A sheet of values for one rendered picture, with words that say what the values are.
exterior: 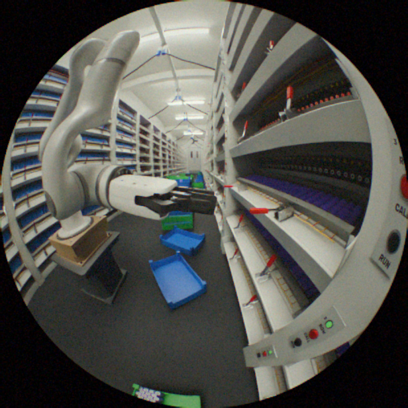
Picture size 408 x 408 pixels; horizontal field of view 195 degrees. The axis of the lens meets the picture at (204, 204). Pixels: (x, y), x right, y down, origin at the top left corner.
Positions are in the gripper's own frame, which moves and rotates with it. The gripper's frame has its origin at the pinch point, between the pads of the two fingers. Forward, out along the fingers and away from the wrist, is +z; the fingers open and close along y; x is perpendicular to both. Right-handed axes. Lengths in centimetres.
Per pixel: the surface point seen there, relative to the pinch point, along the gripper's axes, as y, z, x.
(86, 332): 25, -43, -61
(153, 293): -12, -16, -56
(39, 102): -3, -128, 54
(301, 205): 2.6, 18.6, 3.0
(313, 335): 21.2, 15.7, -9.2
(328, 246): 11.9, 17.9, -0.2
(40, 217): -8, -114, -33
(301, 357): 24.7, 17.3, -14.7
